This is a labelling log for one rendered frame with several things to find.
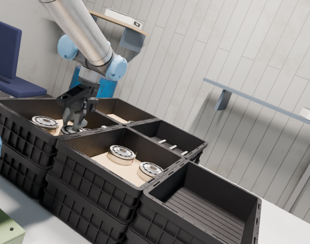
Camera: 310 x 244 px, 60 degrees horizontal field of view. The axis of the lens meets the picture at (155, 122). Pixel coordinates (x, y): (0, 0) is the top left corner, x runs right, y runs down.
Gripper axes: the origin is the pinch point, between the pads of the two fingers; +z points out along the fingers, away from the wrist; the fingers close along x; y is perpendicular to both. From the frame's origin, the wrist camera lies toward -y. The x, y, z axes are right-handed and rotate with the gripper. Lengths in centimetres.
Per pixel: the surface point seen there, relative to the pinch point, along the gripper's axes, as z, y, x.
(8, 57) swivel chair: 15, 79, 163
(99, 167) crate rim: -4.7, -17.3, -29.8
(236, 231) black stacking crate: 5, 15, -67
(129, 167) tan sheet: 4.9, 11.0, -24.0
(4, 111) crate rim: -3.9, -20.6, 8.5
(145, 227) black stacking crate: 3.6, -14.5, -47.5
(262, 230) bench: 18, 56, -77
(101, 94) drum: 28, 167, 120
